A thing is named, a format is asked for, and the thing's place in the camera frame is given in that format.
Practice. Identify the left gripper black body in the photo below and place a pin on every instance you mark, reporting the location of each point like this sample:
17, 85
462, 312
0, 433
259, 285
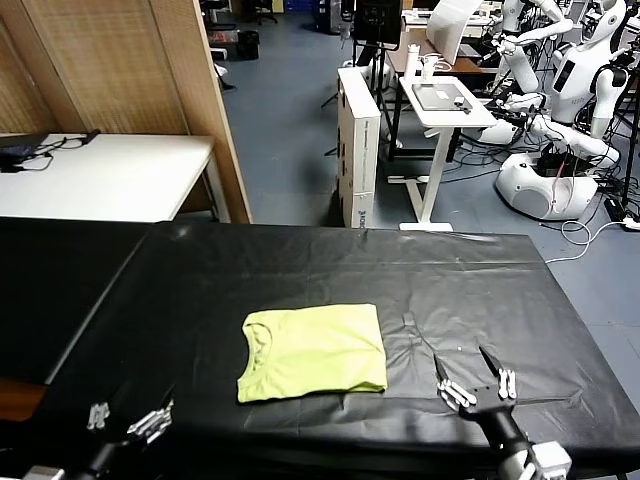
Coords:
115, 450

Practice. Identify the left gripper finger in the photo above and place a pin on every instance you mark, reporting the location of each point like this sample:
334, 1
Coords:
98, 415
150, 422

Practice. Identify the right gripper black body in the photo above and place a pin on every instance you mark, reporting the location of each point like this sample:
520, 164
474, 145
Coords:
500, 420

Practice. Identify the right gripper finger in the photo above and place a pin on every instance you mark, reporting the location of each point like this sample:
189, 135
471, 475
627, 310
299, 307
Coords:
505, 382
457, 392

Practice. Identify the yellow-green t-shirt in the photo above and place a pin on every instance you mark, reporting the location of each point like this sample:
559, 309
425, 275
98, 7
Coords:
315, 355

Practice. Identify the white humanoid robot raised arm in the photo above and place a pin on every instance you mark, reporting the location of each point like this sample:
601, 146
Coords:
520, 60

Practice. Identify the black wrinkled tablecloth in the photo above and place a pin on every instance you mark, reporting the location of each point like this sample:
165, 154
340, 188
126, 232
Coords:
475, 290

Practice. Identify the smooth black table cover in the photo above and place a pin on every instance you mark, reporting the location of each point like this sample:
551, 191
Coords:
50, 300

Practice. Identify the white robot with round base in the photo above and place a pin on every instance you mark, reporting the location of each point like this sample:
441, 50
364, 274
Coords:
537, 188

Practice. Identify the black and white power strip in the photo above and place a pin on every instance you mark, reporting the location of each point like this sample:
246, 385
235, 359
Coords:
619, 209

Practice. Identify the white folding table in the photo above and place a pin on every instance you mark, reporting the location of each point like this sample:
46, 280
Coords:
100, 175

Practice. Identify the tall white cardboard box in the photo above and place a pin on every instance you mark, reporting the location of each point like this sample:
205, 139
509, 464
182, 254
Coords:
363, 165

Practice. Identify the white standing side desk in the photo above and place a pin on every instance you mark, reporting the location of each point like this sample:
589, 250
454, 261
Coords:
475, 117

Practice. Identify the dark flat device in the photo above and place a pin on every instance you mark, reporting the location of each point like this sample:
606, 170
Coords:
20, 145

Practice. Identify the small black device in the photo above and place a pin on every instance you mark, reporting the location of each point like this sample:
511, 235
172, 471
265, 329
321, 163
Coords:
462, 103

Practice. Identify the grey closed laptop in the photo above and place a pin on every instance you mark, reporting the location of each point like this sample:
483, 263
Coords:
435, 96

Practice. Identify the white humanoid robot black panel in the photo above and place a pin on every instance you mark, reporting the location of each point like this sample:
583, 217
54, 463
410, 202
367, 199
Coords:
579, 75

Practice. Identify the brown desk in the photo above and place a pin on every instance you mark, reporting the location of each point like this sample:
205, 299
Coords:
468, 64

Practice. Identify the white cup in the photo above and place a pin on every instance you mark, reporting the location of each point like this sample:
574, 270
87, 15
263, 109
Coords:
428, 66

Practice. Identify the white bottle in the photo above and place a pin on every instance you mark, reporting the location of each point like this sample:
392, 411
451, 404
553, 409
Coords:
411, 61

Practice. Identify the wooden partition screen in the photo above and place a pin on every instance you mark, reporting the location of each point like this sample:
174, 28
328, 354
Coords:
125, 65

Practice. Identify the white curved panel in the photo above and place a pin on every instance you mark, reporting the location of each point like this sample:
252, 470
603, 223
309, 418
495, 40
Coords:
448, 29

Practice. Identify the black monitor on tripod stand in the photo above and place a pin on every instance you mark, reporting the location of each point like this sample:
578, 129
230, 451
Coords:
378, 20

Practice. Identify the black bin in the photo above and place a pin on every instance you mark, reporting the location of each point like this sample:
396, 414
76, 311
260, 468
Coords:
248, 44

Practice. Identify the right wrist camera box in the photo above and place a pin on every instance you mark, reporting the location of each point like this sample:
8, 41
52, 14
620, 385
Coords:
550, 460

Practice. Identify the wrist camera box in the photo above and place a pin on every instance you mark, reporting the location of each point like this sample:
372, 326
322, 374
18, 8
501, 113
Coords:
550, 460
45, 473

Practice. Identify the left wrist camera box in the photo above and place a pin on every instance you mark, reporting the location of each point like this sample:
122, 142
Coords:
45, 473

